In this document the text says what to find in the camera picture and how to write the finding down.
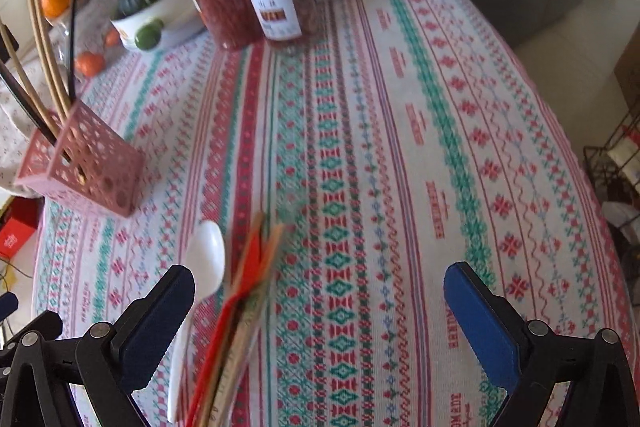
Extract red plastic spoon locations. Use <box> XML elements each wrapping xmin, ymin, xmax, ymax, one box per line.
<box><xmin>189</xmin><ymin>227</ymin><xmax>268</xmax><ymax>427</ymax></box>

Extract black chopstick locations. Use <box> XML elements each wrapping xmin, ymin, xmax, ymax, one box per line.
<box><xmin>67</xmin><ymin>0</ymin><xmax>86</xmax><ymax>104</ymax></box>
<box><xmin>0</xmin><ymin>69</ymin><xmax>58</xmax><ymax>146</ymax></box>

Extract patterned striped tablecloth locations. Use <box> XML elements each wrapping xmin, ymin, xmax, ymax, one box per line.
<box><xmin>31</xmin><ymin>0</ymin><xmax>632</xmax><ymax>427</ymax></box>

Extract red gift box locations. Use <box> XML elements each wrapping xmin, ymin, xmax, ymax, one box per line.
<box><xmin>0</xmin><ymin>196</ymin><xmax>45</xmax><ymax>260</ymax></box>

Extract black wire rack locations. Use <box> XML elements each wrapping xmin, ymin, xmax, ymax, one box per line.
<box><xmin>581</xmin><ymin>104</ymin><xmax>640</xmax><ymax>240</ymax></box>

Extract floral cover cloth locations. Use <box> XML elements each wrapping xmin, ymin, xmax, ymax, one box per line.
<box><xmin>0</xmin><ymin>54</ymin><xmax>53</xmax><ymax>195</ymax></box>

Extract green lime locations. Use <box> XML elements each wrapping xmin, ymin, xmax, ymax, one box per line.
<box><xmin>133</xmin><ymin>19</ymin><xmax>166</xmax><ymax>52</ymax></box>

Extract clear glass jar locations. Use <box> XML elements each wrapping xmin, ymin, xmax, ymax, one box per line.
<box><xmin>49</xmin><ymin>0</ymin><xmax>123</xmax><ymax>80</ymax></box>

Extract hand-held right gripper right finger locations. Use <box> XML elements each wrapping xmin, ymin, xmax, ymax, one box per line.
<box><xmin>443</xmin><ymin>261</ymin><xmax>640</xmax><ymax>427</ymax></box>

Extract pile of wooden chopsticks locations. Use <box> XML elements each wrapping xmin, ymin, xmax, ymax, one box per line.
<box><xmin>197</xmin><ymin>211</ymin><xmax>287</xmax><ymax>427</ymax></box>

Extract white plastic spoon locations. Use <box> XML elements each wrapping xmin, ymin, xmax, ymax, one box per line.
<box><xmin>166</xmin><ymin>220</ymin><xmax>227</xmax><ymax>424</ymax></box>

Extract white ceramic bowl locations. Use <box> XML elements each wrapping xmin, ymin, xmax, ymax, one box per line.
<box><xmin>110</xmin><ymin>0</ymin><xmax>213</xmax><ymax>54</ymax></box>

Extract pink perforated utensil holder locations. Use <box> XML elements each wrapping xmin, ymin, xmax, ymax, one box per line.
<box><xmin>14</xmin><ymin>99</ymin><xmax>147</xmax><ymax>219</ymax></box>

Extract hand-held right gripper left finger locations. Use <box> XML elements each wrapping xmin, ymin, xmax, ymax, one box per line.
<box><xmin>0</xmin><ymin>264</ymin><xmax>196</xmax><ymax>427</ymax></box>

